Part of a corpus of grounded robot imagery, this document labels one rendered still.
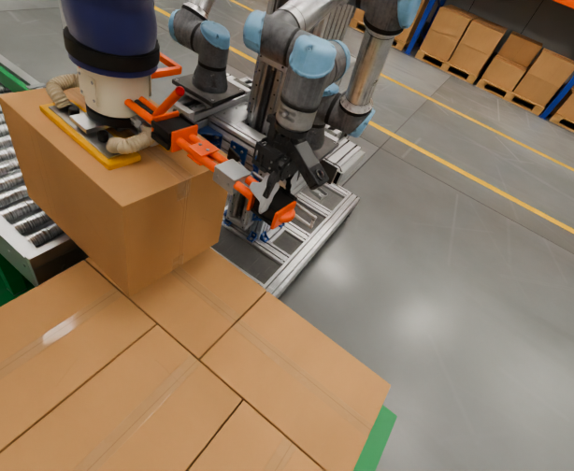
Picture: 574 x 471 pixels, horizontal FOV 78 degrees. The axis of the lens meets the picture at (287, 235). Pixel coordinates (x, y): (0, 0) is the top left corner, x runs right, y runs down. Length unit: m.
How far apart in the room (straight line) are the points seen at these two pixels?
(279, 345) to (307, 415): 0.26
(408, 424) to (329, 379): 0.84
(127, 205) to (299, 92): 0.53
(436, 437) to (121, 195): 1.86
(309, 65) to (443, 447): 1.94
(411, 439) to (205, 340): 1.22
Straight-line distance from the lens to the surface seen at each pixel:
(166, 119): 1.03
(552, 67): 7.92
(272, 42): 0.79
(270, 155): 0.75
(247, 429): 1.25
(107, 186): 1.03
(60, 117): 1.26
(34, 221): 1.73
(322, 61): 0.66
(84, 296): 1.45
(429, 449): 2.16
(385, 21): 1.10
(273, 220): 0.79
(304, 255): 2.11
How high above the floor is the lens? 1.73
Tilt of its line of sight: 44 degrees down
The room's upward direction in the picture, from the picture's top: 21 degrees clockwise
